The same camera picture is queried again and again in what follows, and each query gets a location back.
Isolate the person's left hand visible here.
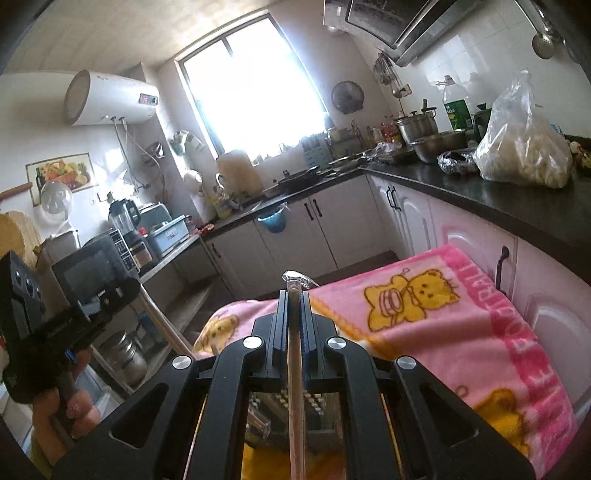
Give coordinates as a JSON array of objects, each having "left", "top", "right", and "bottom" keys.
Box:
[{"left": 31, "top": 347, "right": 102, "bottom": 467}]

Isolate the steel cooking pot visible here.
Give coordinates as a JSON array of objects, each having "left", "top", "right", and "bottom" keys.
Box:
[{"left": 394, "top": 99, "right": 439, "bottom": 145}]

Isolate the white water heater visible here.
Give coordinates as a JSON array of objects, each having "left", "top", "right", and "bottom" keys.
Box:
[{"left": 63, "top": 70, "right": 160, "bottom": 126}]

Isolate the black microwave oven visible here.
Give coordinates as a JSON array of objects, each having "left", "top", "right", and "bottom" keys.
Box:
[{"left": 51, "top": 234, "right": 139, "bottom": 305}]

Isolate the clear plastic food bag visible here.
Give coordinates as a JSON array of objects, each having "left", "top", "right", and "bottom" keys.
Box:
[{"left": 475, "top": 70, "right": 573, "bottom": 189}]

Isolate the hanging steel ladle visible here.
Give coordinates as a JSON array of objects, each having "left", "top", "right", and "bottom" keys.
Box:
[{"left": 515, "top": 0, "right": 556, "bottom": 60}]

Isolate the blue hanging bowl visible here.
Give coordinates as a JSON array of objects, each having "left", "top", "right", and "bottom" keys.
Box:
[{"left": 256, "top": 202, "right": 290, "bottom": 234}]

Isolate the round wall fan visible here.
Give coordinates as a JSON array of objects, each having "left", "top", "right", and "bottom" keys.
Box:
[{"left": 332, "top": 81, "right": 365, "bottom": 115}]

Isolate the grey blue storage box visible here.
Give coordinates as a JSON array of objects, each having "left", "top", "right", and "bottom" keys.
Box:
[{"left": 147, "top": 215, "right": 189, "bottom": 260}]

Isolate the round bamboo board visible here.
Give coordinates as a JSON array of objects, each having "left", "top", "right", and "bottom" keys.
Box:
[{"left": 0, "top": 211, "right": 42, "bottom": 270}]

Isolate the dark green utensil basket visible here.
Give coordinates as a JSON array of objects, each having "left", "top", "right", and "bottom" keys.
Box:
[{"left": 245, "top": 390, "right": 342, "bottom": 452}]

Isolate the steel pot on shelf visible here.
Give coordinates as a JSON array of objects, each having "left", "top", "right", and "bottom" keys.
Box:
[{"left": 99, "top": 330, "right": 147, "bottom": 388}]

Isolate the oil bottle green label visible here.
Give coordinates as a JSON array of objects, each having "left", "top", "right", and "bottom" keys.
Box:
[{"left": 437, "top": 75, "right": 473, "bottom": 130}]

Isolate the fruit picture on wall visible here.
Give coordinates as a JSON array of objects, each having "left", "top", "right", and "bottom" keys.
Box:
[{"left": 26, "top": 153, "right": 96, "bottom": 207}]

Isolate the chopsticks wide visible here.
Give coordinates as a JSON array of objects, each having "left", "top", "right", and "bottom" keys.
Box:
[{"left": 283, "top": 270, "right": 318, "bottom": 479}]

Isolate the pink cartoon bear blanket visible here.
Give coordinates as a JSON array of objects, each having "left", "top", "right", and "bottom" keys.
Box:
[{"left": 193, "top": 245, "right": 577, "bottom": 479}]

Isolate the blender with black base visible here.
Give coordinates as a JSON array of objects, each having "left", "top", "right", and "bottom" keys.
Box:
[{"left": 108, "top": 199, "right": 155, "bottom": 275}]

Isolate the black range hood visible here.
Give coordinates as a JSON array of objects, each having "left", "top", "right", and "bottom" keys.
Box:
[{"left": 324, "top": 0, "right": 483, "bottom": 67}]

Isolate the white desk fan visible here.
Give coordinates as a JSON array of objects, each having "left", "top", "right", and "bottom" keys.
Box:
[{"left": 40, "top": 180, "right": 73, "bottom": 223}]

